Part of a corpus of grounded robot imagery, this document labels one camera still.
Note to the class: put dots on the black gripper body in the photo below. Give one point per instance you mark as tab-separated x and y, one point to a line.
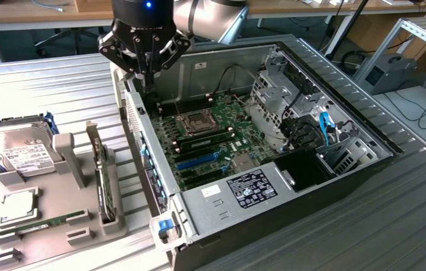
143	14

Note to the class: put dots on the graphics card with metal bracket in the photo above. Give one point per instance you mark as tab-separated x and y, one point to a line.
103	175

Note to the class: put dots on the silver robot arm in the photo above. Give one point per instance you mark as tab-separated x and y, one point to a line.
204	17

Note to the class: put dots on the black office chair base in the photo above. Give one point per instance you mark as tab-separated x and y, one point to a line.
77	35

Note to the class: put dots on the metal CPU socket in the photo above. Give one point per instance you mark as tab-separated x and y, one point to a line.
198	121

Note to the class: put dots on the wooden desk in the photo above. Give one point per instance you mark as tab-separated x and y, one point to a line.
291	7
28	14

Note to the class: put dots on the hard disk drive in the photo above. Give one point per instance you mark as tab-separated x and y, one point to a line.
52	124

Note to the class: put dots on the green motherboard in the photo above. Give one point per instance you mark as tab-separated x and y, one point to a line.
235	124

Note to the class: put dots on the dark RAM stick with label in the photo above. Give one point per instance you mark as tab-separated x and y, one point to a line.
200	143

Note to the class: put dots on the perforated metal disk bay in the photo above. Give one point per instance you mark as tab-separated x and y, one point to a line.
268	118

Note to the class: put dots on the black expansion slot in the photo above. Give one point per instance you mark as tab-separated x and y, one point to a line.
198	153
207	182
200	174

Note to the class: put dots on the blue expansion slot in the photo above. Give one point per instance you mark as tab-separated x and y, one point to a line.
195	162

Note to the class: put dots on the silver hard disk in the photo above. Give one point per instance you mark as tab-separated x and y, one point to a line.
8	144

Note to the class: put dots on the silver chipset heatsink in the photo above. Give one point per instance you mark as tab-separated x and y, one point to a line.
244	163

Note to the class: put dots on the black stand pole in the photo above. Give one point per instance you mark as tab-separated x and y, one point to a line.
349	28

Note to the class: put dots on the grey parts rack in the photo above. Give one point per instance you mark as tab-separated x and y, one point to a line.
65	203

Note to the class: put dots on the grey equipment box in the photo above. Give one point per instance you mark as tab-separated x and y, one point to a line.
390	73

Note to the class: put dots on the grey power supply unit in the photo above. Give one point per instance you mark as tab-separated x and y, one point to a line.
212	209

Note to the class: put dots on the silver CPU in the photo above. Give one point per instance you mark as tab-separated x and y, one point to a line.
17	206

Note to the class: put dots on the blue case latch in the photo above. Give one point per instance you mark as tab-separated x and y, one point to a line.
164	226

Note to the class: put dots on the green RAM stick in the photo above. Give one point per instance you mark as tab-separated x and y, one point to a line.
39	224

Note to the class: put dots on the black open PC case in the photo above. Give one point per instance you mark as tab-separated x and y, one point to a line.
272	231

